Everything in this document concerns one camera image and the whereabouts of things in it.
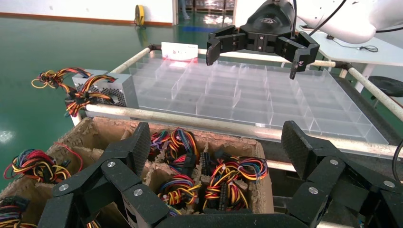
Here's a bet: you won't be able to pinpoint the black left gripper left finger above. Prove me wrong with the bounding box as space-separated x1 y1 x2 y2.
38 122 169 228

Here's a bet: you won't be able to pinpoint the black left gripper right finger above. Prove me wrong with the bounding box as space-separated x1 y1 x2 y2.
281 120 403 228

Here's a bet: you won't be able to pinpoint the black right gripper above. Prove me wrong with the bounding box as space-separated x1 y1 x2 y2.
206 0 320 80

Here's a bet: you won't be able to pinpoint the clear acrylic divider tray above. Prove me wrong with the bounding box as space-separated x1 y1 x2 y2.
129 57 389 145

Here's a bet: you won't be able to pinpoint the brown cardboard divider box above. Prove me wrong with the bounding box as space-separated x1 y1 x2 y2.
0 116 275 228

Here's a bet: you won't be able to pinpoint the stacked goods on pallets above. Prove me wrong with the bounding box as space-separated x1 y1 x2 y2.
192 0 235 13

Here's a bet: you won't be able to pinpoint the white pink printed card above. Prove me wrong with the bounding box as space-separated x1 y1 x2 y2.
161 41 199 61

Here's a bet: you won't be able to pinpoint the black round stool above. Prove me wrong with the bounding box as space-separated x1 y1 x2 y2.
368 76 403 98

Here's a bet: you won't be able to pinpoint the white table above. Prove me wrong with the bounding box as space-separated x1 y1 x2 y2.
297 25 403 94

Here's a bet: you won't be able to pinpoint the yellow floor fan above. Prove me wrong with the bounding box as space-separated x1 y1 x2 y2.
134 4 146 29

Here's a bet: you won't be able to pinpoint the colourful power supply cable bundle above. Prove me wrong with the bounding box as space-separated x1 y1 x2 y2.
201 150 269 211
149 127 200 177
0 195 38 228
156 174 202 216
3 142 84 185

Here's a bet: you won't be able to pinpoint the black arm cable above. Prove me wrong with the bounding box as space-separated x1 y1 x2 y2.
308 0 347 36

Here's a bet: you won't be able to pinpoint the silver power supply with cables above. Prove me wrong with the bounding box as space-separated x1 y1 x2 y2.
64 73 139 118
31 66 109 109

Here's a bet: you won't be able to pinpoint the thin black table cable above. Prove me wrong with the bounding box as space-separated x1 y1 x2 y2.
326 34 379 53

